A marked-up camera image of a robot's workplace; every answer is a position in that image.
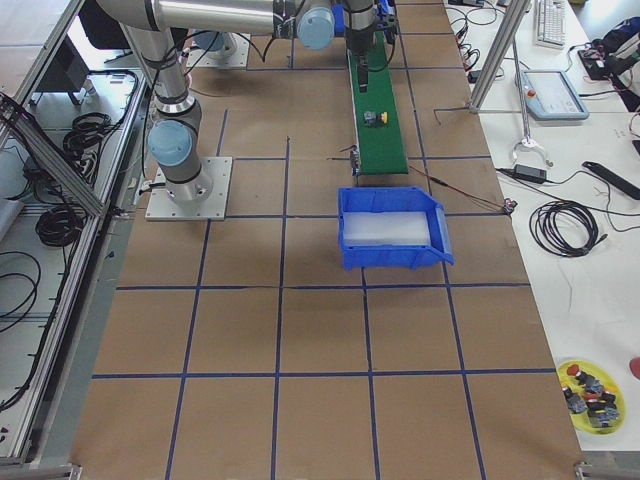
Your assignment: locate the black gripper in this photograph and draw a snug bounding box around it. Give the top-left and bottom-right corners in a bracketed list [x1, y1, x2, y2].
[345, 14, 376, 93]

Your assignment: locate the yellow push button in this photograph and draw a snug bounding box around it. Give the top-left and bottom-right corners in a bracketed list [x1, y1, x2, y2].
[363, 111, 389, 128]

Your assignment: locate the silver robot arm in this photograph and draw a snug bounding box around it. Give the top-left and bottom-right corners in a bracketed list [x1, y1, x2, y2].
[100, 1, 335, 202]
[193, 30, 237, 58]

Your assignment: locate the yellow plate of buttons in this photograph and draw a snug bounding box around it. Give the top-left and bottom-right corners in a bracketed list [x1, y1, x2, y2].
[556, 359, 626, 435]

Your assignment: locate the green conveyor belt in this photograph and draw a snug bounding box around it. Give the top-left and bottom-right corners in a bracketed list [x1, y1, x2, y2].
[348, 32, 408, 176]

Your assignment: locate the blue bin on left side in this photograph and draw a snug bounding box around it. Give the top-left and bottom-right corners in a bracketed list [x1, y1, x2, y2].
[374, 0, 398, 45]

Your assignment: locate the blue bin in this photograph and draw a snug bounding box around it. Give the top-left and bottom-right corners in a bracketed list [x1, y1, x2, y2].
[374, 0, 398, 45]
[338, 187, 455, 270]

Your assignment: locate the blue bin on right side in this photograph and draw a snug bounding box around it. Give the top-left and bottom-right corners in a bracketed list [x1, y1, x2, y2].
[338, 187, 455, 270]

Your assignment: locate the white foam pad right bin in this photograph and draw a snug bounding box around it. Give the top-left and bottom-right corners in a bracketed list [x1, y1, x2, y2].
[341, 211, 431, 246]

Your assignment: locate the teach pendant tablet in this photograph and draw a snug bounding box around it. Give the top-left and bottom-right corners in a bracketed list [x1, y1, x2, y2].
[520, 70, 590, 121]

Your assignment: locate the white keyboard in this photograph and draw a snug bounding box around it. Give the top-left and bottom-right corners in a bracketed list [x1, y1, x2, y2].
[532, 0, 566, 49]

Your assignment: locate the black power adapter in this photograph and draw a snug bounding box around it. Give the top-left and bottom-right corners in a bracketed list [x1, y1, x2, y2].
[513, 164, 547, 184]

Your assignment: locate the black flat tool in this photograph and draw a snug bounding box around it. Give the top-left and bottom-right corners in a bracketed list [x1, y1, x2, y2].
[582, 161, 640, 200]

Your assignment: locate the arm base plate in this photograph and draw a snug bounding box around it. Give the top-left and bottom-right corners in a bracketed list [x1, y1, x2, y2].
[186, 30, 250, 69]
[145, 157, 233, 221]

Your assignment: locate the aluminium frame post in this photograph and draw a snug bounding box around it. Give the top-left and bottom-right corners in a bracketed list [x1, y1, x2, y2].
[468, 0, 529, 112]

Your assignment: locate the green handled reacher grabber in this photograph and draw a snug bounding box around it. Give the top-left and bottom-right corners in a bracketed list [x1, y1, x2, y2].
[509, 0, 554, 166]

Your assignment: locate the red black power wire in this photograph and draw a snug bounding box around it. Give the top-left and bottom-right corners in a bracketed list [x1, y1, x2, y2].
[408, 167, 516, 215]

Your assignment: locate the coiled black cable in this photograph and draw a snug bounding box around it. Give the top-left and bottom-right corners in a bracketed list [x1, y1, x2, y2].
[528, 200, 609, 258]

